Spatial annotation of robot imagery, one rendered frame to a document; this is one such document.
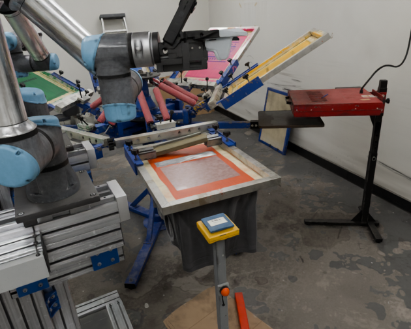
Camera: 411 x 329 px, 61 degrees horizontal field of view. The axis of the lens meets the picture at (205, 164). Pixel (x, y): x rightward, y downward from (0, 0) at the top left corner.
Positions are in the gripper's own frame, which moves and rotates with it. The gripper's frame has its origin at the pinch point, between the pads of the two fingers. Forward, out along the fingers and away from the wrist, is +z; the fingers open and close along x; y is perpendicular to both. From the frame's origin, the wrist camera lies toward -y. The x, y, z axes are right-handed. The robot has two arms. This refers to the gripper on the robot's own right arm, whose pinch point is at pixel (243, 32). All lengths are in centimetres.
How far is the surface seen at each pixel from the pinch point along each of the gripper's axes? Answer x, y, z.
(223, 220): -43, 65, -4
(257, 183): -69, 60, 13
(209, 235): -37, 68, -10
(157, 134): -136, 47, -38
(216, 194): -62, 61, -6
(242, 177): -84, 61, 8
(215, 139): -123, 49, -2
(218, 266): -44, 85, -8
